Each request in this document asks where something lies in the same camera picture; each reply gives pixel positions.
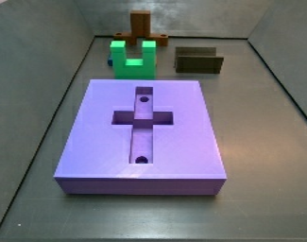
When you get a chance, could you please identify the small blue object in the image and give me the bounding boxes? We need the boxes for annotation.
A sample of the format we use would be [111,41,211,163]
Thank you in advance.
[107,53,112,67]

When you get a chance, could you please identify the purple board with cross slot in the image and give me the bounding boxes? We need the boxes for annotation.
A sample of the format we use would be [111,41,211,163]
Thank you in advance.
[55,79,226,195]

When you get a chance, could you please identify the dark grey U-shaped block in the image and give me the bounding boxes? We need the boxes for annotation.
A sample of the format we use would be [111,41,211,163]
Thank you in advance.
[175,46,224,74]

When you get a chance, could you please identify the green U-shaped block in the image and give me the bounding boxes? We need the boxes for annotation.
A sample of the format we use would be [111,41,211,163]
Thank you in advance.
[110,41,156,79]

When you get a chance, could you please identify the brown T-shaped block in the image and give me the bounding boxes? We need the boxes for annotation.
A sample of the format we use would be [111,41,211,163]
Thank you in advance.
[114,10,168,46]

